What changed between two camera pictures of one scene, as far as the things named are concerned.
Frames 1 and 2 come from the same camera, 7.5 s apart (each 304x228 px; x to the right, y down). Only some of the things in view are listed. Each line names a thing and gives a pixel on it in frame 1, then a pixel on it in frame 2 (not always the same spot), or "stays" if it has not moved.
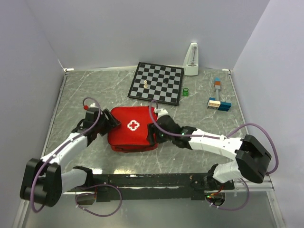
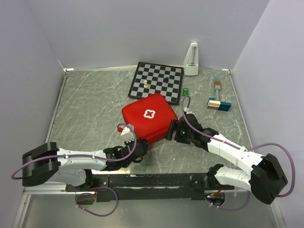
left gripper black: [111, 123] → [145, 144]
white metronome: [191, 62] stays
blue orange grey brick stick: [217, 86] stays
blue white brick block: [213, 104] stays
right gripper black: [151, 129] → [176, 125]
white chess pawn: [146, 85] stays
